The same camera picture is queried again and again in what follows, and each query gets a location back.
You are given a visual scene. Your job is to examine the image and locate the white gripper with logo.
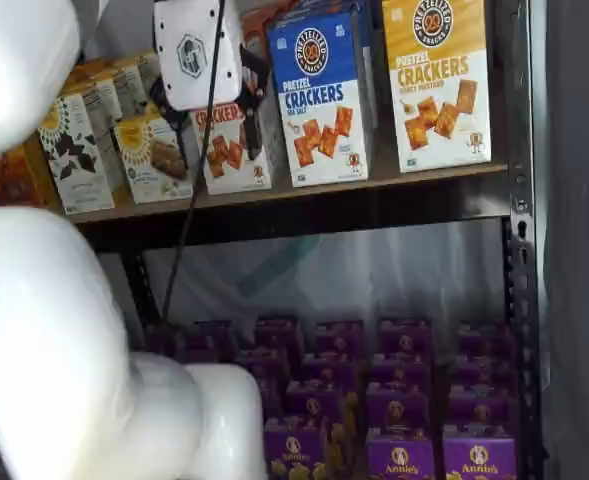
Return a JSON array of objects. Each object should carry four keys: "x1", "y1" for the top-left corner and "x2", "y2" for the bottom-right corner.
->
[{"x1": 147, "y1": 0, "x2": 271, "y2": 172}]

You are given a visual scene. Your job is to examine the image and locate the blue pretzel crackers box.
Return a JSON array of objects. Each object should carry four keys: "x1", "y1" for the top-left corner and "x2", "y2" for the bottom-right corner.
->
[
  {"x1": 266, "y1": 8, "x2": 375, "y2": 189},
  {"x1": 318, "y1": 0, "x2": 381, "y2": 136}
]

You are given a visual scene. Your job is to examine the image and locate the orange pretzel crackers box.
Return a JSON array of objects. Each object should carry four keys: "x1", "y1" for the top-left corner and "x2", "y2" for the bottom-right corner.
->
[
  {"x1": 187, "y1": 97, "x2": 275, "y2": 197},
  {"x1": 241, "y1": 7, "x2": 275, "y2": 54}
]

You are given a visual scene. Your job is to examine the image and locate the yellow and white snack box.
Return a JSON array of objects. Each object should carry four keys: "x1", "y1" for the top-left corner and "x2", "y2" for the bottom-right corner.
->
[{"x1": 111, "y1": 107, "x2": 195, "y2": 205}]

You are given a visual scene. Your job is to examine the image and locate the white sunflower print snack box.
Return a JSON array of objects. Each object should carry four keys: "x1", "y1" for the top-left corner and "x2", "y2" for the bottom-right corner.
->
[
  {"x1": 37, "y1": 93, "x2": 116, "y2": 216},
  {"x1": 108, "y1": 52, "x2": 163, "y2": 109},
  {"x1": 66, "y1": 74, "x2": 125, "y2": 136}
]

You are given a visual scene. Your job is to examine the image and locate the brown shelf board with crackers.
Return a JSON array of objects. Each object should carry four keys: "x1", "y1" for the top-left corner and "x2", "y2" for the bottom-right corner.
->
[{"x1": 68, "y1": 162, "x2": 510, "y2": 224}]

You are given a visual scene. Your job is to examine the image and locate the dark orange snack box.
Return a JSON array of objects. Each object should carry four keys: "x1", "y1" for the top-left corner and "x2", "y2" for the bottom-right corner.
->
[{"x1": 0, "y1": 144, "x2": 63, "y2": 211}]

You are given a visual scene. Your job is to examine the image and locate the purple Annie's box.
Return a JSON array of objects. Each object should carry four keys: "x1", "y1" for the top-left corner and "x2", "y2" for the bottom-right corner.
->
[
  {"x1": 263, "y1": 417, "x2": 328, "y2": 480},
  {"x1": 233, "y1": 347, "x2": 291, "y2": 384},
  {"x1": 451, "y1": 353, "x2": 519, "y2": 389},
  {"x1": 446, "y1": 383, "x2": 519, "y2": 429},
  {"x1": 370, "y1": 352, "x2": 433, "y2": 386},
  {"x1": 261, "y1": 378, "x2": 288, "y2": 421},
  {"x1": 315, "y1": 319, "x2": 365, "y2": 356},
  {"x1": 442, "y1": 424, "x2": 519, "y2": 480},
  {"x1": 253, "y1": 314, "x2": 304, "y2": 351},
  {"x1": 143, "y1": 322, "x2": 180, "y2": 357},
  {"x1": 284, "y1": 379, "x2": 345, "y2": 426},
  {"x1": 365, "y1": 427, "x2": 436, "y2": 480},
  {"x1": 377, "y1": 317, "x2": 433, "y2": 356},
  {"x1": 456, "y1": 322, "x2": 518, "y2": 357},
  {"x1": 365, "y1": 382, "x2": 433, "y2": 431},
  {"x1": 301, "y1": 352, "x2": 359, "y2": 385},
  {"x1": 178, "y1": 319, "x2": 235, "y2": 366}
]

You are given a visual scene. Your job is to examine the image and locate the yellow pretzel crackers box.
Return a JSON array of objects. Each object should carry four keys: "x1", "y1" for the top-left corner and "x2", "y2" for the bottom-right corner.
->
[{"x1": 381, "y1": 0, "x2": 494, "y2": 175}]

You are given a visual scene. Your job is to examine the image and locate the translucent plastic sheet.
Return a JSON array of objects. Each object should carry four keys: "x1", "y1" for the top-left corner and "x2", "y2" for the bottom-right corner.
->
[{"x1": 98, "y1": 219, "x2": 508, "y2": 341}]

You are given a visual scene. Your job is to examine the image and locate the black cable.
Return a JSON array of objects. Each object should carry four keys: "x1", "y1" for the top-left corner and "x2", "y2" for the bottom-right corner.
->
[{"x1": 157, "y1": 0, "x2": 228, "y2": 327}]

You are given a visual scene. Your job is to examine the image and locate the dark metal shelf frame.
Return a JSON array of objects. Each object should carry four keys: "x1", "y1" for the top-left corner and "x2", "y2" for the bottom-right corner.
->
[{"x1": 73, "y1": 0, "x2": 548, "y2": 480}]

